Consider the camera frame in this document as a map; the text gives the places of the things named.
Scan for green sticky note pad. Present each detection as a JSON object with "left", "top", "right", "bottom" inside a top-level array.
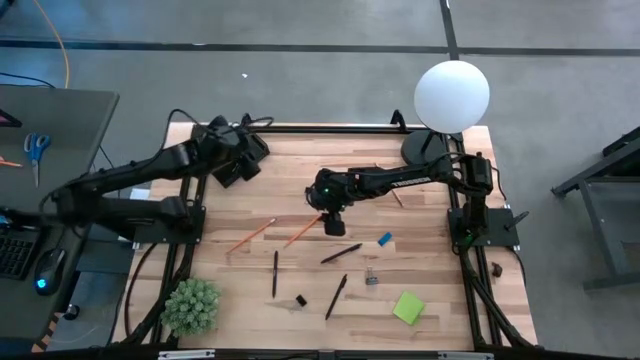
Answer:
[{"left": 392, "top": 291, "right": 426, "bottom": 327}]

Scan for green artificial plant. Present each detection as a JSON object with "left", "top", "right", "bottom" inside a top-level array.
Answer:
[{"left": 159, "top": 278, "right": 222, "bottom": 339}]

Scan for silver aluminium bar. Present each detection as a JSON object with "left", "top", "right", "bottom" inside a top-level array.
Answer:
[
  {"left": 157, "top": 349, "right": 217, "bottom": 360},
  {"left": 438, "top": 351, "right": 495, "bottom": 360}
]

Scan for black computer mouse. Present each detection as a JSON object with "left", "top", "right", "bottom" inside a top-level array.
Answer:
[{"left": 33, "top": 247, "right": 68, "bottom": 296}]

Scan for white globe table lamp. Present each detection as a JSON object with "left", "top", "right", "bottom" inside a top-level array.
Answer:
[{"left": 400, "top": 59, "right": 491, "bottom": 172}]

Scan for orange pencil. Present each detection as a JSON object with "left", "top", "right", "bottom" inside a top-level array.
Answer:
[
  {"left": 283, "top": 214, "right": 325, "bottom": 250},
  {"left": 225, "top": 217, "right": 278, "bottom": 255}
]

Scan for yellow cable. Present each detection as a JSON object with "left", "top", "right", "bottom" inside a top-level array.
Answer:
[{"left": 32, "top": 0, "right": 71, "bottom": 90}]

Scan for dark metal cart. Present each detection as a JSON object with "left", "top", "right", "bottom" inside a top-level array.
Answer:
[{"left": 549, "top": 124, "right": 640, "bottom": 292}]

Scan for right arm's black gripper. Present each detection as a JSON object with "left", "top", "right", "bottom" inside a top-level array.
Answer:
[{"left": 304, "top": 168, "right": 354, "bottom": 238}]

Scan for black floor cable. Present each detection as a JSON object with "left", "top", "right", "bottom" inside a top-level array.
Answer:
[{"left": 0, "top": 71, "right": 56, "bottom": 90}]

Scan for black keyboard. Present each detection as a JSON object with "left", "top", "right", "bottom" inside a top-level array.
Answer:
[{"left": 0, "top": 227, "right": 41, "bottom": 281}]

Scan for natural wood pencil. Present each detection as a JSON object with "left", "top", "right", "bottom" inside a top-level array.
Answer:
[{"left": 373, "top": 161, "right": 405, "bottom": 209}]

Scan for grey side desk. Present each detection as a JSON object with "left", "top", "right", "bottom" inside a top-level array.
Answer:
[{"left": 0, "top": 83, "right": 121, "bottom": 351}]

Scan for black tablet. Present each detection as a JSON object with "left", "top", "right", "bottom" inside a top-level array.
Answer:
[{"left": 0, "top": 107, "right": 24, "bottom": 129}]

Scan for black aluminium table frame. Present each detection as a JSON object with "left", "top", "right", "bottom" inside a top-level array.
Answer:
[{"left": 99, "top": 109, "right": 551, "bottom": 360}]

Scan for blue handled scissors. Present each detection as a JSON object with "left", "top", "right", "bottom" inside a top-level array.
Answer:
[{"left": 23, "top": 132, "right": 52, "bottom": 189}]

